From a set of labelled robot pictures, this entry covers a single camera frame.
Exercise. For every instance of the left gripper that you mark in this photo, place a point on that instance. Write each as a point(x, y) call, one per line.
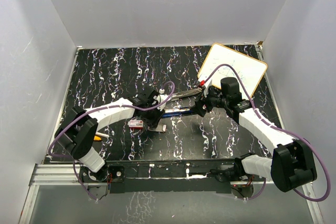
point(154, 122)

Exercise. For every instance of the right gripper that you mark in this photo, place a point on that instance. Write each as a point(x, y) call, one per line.
point(199, 108)

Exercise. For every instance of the staple strip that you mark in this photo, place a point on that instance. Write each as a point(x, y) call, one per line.
point(159, 128)

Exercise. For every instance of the red staple box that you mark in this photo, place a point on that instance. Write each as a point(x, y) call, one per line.
point(136, 124)

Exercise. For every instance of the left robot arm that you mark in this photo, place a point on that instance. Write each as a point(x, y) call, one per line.
point(78, 129)

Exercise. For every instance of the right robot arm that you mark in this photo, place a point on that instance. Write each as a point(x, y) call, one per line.
point(291, 163)

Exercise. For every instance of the yellow framed whiteboard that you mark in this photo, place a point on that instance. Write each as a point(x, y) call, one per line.
point(249, 69)

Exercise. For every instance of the white marker pen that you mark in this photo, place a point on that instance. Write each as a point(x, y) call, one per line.
point(102, 135)

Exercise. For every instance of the orange marker cap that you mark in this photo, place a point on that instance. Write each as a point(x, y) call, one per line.
point(97, 138)

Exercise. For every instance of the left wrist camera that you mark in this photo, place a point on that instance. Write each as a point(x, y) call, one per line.
point(162, 99)

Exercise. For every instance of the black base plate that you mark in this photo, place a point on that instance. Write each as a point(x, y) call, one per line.
point(215, 175)

